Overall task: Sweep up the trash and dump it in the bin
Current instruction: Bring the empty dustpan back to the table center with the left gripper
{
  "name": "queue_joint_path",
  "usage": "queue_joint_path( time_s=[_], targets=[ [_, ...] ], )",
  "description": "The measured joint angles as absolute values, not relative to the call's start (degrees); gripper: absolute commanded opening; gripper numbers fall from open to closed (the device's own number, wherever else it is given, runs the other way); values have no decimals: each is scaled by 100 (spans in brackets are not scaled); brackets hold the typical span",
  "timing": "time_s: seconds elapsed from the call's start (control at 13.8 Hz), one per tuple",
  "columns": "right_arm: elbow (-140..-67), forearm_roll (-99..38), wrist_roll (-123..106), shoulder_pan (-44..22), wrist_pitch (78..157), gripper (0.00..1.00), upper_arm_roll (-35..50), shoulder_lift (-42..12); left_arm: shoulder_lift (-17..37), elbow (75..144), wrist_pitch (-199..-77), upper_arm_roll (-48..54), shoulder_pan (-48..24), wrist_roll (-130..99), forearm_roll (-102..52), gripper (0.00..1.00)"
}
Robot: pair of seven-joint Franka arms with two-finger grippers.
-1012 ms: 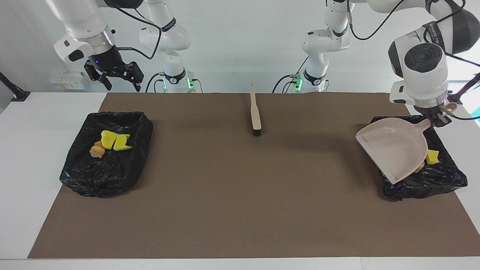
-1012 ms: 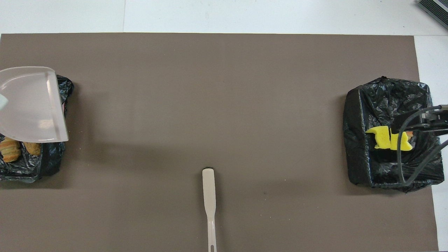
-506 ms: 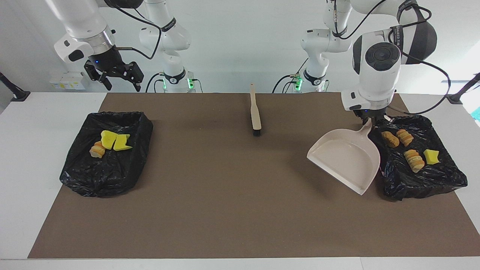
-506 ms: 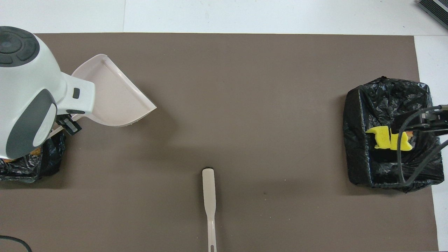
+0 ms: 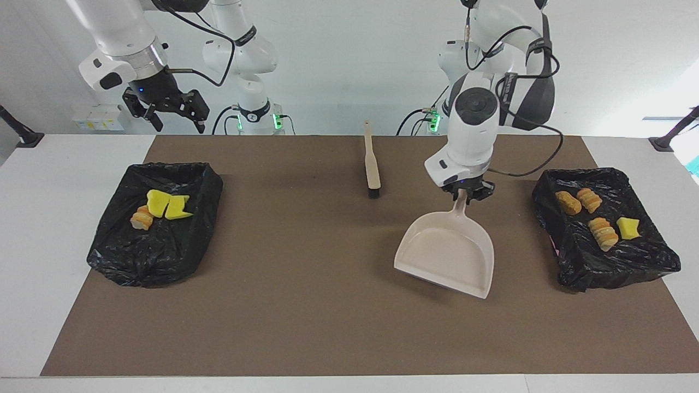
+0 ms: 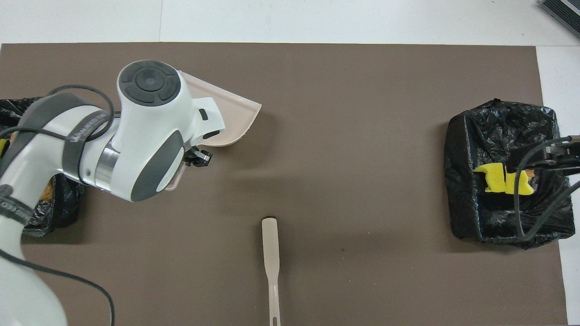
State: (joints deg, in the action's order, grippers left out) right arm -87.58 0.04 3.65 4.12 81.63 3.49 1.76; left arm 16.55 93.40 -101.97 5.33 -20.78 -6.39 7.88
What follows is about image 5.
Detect green and yellow sponge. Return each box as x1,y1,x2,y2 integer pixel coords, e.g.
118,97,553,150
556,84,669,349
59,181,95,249
616,217,641,241

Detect brown bread roll piece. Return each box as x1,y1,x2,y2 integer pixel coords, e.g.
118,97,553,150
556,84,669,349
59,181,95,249
555,190,583,216

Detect black right base cable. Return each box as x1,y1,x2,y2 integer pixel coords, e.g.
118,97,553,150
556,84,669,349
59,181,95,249
211,106,241,135

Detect pale yellowish sponge chunk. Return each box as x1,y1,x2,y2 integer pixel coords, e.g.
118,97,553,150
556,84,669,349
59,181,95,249
588,217,620,253

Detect brown table mat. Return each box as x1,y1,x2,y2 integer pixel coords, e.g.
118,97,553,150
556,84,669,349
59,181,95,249
40,135,699,377

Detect notched yellow sponge piece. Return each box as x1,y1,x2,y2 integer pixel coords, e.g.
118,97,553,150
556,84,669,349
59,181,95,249
165,195,194,221

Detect pale whitish sponge chunk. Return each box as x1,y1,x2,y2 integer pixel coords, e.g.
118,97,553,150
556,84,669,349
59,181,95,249
577,187,603,214

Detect black camera stand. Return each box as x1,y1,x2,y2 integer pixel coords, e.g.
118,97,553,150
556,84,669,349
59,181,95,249
0,105,44,148
649,106,699,152

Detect orange striped croissant piece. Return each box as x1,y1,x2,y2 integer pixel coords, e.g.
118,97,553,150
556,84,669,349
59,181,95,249
130,205,155,230

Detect black base cable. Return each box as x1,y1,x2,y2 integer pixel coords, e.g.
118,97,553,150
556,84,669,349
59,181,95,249
211,106,241,135
396,107,439,135

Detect right arm gripper cable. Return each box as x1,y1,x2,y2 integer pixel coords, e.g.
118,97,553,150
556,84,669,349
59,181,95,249
158,0,237,88

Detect left arm gripper cable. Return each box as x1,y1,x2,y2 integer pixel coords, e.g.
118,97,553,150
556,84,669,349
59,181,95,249
463,0,565,178

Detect beige hand brush black bristles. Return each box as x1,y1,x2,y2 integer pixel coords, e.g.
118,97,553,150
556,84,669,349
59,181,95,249
364,121,382,199

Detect white wall outlet box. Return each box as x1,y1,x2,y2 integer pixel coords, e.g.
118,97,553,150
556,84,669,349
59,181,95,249
72,104,127,132

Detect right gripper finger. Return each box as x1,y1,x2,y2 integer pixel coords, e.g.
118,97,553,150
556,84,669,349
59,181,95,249
122,87,164,133
180,90,211,135

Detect black bag lined trash bin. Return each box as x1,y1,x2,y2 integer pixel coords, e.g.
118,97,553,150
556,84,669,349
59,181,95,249
86,162,224,288
532,167,682,293

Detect beige plastic dustpan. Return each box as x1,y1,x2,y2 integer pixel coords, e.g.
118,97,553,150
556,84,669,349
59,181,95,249
394,188,495,300

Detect arm gripper cable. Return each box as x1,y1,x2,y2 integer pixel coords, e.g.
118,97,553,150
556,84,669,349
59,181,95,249
463,0,565,178
158,0,237,88

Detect black left base cable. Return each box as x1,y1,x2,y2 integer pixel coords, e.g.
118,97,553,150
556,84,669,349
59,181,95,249
396,107,439,135

